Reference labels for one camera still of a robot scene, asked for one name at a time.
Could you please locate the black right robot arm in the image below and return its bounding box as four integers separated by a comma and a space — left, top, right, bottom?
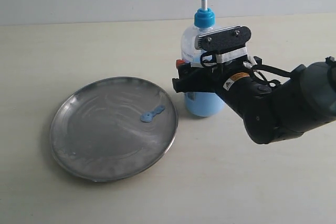
172, 56, 335, 144

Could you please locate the round stainless steel plate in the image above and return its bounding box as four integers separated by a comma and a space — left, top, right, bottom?
49, 77, 179, 182

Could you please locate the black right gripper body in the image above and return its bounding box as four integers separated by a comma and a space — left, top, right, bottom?
181, 61, 252, 95

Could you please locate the blue soap blob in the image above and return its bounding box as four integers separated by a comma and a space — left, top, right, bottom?
140, 105, 165, 123

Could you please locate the blue pump soap bottle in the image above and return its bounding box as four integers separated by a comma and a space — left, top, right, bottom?
176, 0, 226, 118

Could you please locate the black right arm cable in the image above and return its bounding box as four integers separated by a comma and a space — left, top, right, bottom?
244, 56, 292, 88

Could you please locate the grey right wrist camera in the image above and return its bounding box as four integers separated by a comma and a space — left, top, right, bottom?
195, 26, 251, 67

